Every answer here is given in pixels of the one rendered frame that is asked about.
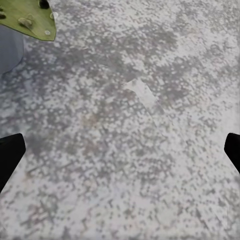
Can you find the pot plant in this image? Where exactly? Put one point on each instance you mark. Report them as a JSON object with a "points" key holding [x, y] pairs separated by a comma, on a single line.
{"points": [[23, 17]]}

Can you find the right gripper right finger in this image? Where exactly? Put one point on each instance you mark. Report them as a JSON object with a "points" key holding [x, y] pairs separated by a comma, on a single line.
{"points": [[232, 149]]}

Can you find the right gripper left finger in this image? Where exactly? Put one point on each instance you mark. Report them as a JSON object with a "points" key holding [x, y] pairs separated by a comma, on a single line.
{"points": [[12, 149]]}

